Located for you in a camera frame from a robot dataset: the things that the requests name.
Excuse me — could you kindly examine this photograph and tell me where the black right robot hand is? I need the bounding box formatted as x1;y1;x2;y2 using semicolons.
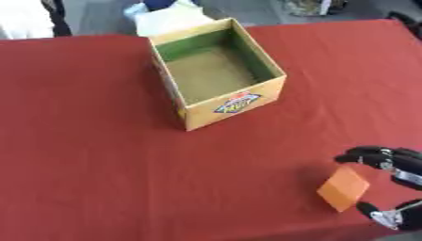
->
333;145;422;232

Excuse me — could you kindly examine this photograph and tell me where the orange square block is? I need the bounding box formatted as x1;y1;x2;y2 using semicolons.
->
315;165;371;213

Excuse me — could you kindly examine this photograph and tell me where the tan cardboard box green inside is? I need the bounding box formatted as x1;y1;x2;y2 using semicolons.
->
146;17;289;132

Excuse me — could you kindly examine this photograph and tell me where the black chair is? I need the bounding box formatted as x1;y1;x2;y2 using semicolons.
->
385;10;422;38

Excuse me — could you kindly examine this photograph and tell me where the patterned bag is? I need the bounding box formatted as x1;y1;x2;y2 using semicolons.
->
282;0;349;17

